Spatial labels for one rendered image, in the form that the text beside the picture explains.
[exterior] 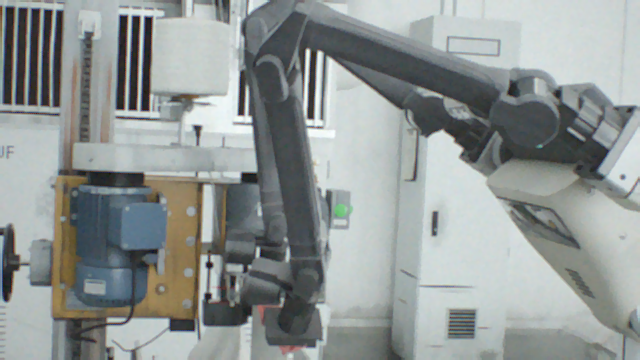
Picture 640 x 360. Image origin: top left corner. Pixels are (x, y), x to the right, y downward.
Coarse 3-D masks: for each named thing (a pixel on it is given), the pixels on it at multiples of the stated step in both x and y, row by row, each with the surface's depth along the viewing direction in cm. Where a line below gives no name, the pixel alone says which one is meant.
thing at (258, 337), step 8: (256, 312) 229; (256, 320) 228; (256, 328) 228; (264, 328) 217; (256, 336) 228; (264, 336) 217; (256, 344) 227; (264, 344) 216; (256, 352) 227; (264, 352) 216; (272, 352) 203; (280, 352) 194
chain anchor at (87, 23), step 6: (78, 12) 230; (84, 12) 230; (90, 12) 230; (96, 12) 230; (78, 18) 230; (84, 18) 230; (90, 18) 230; (96, 18) 230; (78, 24) 230; (84, 24) 230; (90, 24) 230; (96, 24) 230; (78, 30) 230; (84, 30) 229; (90, 30) 229; (96, 30) 229; (78, 36) 230; (84, 36) 230; (96, 36) 230
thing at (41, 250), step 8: (32, 240) 234; (40, 240) 234; (48, 240) 235; (32, 248) 231; (40, 248) 231; (48, 248) 232; (32, 256) 230; (40, 256) 231; (48, 256) 231; (32, 264) 230; (40, 264) 230; (48, 264) 231; (32, 272) 230; (40, 272) 230; (48, 272) 231; (32, 280) 231; (40, 280) 231; (48, 280) 231
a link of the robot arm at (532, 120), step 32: (288, 32) 147; (320, 32) 147; (352, 32) 147; (384, 32) 149; (288, 64) 150; (384, 64) 149; (416, 64) 148; (448, 64) 147; (480, 64) 150; (448, 96) 150; (480, 96) 148; (512, 128) 147; (544, 128) 146
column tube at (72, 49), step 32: (64, 0) 230; (96, 0) 231; (64, 32) 230; (64, 64) 230; (96, 64) 232; (64, 96) 231; (96, 96) 232; (64, 128) 231; (96, 128) 233; (64, 160) 232; (64, 320) 234; (96, 320) 235; (64, 352) 234; (96, 352) 236
